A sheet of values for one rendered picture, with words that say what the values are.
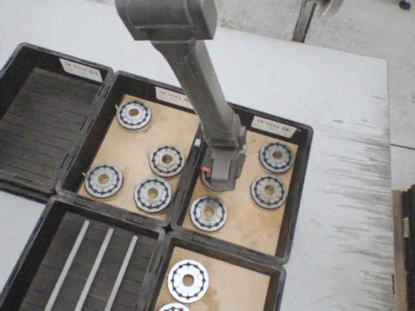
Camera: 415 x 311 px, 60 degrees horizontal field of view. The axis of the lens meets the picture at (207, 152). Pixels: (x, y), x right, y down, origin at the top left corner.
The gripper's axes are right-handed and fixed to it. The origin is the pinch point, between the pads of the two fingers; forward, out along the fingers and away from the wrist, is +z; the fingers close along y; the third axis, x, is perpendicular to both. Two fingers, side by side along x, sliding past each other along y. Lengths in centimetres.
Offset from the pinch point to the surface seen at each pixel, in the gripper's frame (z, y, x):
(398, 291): 71, 94, -2
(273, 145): 1.6, 12.7, 13.6
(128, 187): 4.9, -23.0, -11.3
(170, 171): 2.0, -13.2, -3.9
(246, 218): 4.0, 11.1, -9.2
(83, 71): 1, -48, 17
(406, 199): 67, 92, 41
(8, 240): 18, -52, -34
